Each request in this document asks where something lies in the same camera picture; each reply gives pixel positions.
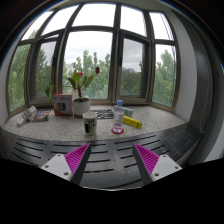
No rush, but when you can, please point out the flowering plant in white pot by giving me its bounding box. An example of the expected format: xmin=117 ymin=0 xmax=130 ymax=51
xmin=44 ymin=66 xmax=102 ymax=119

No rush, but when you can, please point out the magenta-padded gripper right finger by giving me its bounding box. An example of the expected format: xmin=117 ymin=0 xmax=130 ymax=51
xmin=131 ymin=143 xmax=183 ymax=186

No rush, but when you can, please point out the clear blue-capped water bottle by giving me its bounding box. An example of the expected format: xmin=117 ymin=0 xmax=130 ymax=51
xmin=113 ymin=99 xmax=126 ymax=134

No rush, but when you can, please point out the white and yellow packet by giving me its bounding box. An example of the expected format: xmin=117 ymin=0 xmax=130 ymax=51
xmin=16 ymin=105 xmax=38 ymax=128

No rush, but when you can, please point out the long yellow box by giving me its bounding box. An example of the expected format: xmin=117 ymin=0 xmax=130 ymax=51
xmin=122 ymin=115 xmax=144 ymax=130

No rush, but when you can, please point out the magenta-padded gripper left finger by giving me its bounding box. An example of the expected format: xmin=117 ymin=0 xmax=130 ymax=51
xmin=39 ymin=142 xmax=92 ymax=185

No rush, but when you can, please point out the red and white printed box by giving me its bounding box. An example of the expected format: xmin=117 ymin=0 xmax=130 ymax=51
xmin=52 ymin=93 xmax=75 ymax=117

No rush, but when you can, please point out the light blue flat pack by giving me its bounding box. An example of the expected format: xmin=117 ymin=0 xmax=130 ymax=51
xmin=114 ymin=104 xmax=135 ymax=118

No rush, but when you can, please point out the black patterned marker card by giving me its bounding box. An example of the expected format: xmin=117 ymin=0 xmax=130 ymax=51
xmin=91 ymin=109 xmax=115 ymax=120

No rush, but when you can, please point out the brown-framed bay window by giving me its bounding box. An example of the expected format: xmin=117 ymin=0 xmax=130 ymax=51
xmin=5 ymin=1 xmax=181 ymax=118

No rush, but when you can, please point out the small colourful booklet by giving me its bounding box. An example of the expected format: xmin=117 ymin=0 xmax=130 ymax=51
xmin=32 ymin=110 xmax=52 ymax=123

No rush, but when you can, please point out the flat round red coaster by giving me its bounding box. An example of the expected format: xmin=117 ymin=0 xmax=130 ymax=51
xmin=111 ymin=126 xmax=125 ymax=136

